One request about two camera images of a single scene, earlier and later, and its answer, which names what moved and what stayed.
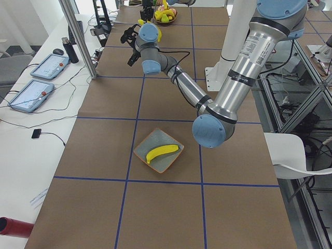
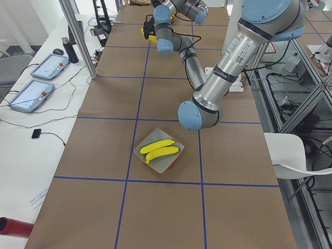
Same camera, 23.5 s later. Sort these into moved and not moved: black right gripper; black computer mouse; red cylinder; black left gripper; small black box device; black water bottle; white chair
Moved: black left gripper; black right gripper
Not moved: small black box device; black computer mouse; white chair; black water bottle; red cylinder
